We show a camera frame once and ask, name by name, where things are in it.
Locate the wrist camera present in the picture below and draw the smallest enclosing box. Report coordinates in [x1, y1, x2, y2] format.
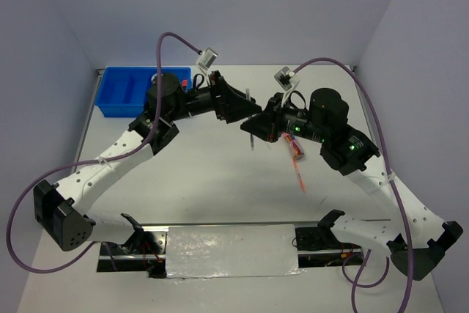
[196, 48, 218, 71]
[274, 66, 300, 106]

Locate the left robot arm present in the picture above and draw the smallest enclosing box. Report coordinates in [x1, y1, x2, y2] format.
[33, 71, 262, 254]

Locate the pink cap clear tube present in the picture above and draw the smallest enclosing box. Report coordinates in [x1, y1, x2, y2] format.
[283, 133, 305, 161]

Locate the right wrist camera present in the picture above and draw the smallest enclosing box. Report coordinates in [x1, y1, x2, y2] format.
[274, 66, 300, 106]

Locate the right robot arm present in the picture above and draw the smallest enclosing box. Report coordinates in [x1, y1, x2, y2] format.
[241, 88, 463, 281]

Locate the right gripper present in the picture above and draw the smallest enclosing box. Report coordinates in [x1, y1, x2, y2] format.
[240, 91, 328, 142]

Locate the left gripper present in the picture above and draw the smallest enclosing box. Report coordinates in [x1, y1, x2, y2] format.
[167, 70, 262, 125]

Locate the blue compartment bin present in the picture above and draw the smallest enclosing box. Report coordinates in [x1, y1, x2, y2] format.
[95, 67, 192, 119]

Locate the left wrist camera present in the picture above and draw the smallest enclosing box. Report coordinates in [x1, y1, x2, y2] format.
[196, 48, 218, 71]

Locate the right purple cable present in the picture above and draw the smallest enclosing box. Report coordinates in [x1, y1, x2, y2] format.
[292, 57, 417, 313]

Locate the orange pen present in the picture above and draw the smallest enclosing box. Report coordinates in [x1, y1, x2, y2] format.
[292, 159, 306, 194]

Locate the silver foil panel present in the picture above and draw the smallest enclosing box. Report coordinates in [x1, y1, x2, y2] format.
[166, 224, 300, 279]

